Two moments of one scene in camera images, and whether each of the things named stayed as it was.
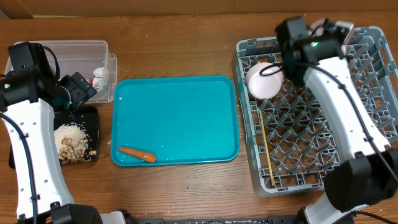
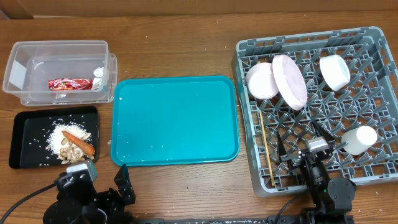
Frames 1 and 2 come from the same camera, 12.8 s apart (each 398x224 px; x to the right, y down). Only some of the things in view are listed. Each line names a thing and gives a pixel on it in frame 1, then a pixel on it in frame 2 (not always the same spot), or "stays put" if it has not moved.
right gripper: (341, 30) -> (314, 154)
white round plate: (314, 25) -> (290, 81)
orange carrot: (145, 156) -> (79, 144)
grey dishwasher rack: (291, 143) stays put
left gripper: (81, 90) -> (124, 194)
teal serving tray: (178, 119) stays put
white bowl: (263, 80) stays put
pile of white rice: (71, 135) stays put
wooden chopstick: (267, 154) stays put
